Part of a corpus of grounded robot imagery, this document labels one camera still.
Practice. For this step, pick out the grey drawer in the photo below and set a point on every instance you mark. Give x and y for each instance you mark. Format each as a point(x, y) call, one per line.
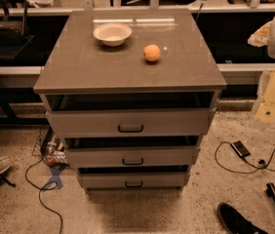
point(135, 180)
point(126, 157)
point(131, 123)

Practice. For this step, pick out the grey drawer cabinet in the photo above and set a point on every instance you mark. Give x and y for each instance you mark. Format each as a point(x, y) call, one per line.
point(82, 74)

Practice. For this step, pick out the grey top drawer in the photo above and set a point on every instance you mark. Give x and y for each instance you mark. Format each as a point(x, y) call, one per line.
point(131, 123)

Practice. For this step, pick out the grey bottom drawer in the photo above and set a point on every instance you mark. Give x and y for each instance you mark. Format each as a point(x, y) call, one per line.
point(135, 180)

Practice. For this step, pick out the orange fruit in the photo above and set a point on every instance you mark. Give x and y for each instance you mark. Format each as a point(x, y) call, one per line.
point(151, 53)

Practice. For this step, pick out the white paper bowl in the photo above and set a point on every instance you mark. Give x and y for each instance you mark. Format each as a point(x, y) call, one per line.
point(112, 34)

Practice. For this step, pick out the black phone on floor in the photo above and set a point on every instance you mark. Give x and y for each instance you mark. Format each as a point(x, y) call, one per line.
point(240, 149)

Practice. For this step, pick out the black shoe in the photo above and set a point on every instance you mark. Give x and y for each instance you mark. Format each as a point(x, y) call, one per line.
point(234, 223)

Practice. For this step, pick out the black chair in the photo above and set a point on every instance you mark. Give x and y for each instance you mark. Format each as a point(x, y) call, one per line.
point(14, 35)

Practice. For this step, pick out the wire basket with items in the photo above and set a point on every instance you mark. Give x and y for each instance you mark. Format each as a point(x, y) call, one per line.
point(49, 148)

